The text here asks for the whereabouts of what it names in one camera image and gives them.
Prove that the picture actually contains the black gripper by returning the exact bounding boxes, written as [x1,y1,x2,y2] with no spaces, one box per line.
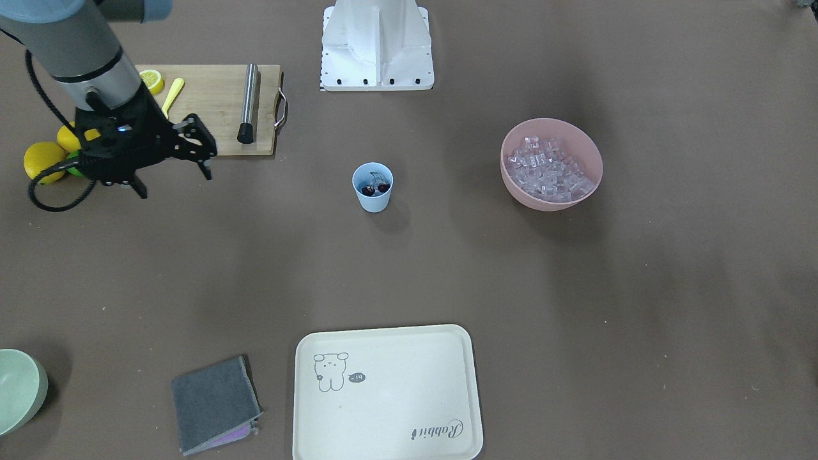
[70,96,217,200]

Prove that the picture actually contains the clear ice cubes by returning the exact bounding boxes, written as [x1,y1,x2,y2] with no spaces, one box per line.
[503,135,599,204]

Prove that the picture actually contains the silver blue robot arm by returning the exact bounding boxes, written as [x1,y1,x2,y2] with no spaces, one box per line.
[2,1,217,203]

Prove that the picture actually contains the light blue cup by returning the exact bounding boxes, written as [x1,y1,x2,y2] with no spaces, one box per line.
[351,162,394,213]

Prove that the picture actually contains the yellow plastic knife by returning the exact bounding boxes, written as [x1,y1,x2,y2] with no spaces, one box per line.
[161,77,186,119]

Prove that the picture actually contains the steel rod black cap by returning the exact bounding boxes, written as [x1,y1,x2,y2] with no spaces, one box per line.
[236,63,260,144]

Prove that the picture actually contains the wooden cutting board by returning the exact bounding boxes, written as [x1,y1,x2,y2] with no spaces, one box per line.
[136,64,287,157]

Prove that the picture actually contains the lemon half slice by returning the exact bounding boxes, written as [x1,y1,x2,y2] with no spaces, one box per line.
[139,69,166,96]

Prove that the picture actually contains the green lime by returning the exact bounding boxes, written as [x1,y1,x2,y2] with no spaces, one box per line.
[65,149,86,178]

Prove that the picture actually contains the grey folded cloth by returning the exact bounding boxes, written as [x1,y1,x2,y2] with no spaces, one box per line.
[171,355,263,456]

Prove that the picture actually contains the green bowl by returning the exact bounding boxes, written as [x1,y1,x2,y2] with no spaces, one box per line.
[1,349,49,436]

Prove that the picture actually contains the cream rabbit tray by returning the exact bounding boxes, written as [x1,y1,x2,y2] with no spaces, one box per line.
[292,324,483,459]

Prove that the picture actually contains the pink bowl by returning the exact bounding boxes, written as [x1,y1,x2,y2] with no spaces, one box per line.
[500,118,604,211]

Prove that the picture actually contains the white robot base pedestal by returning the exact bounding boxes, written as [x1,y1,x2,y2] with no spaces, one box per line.
[320,1,435,91]

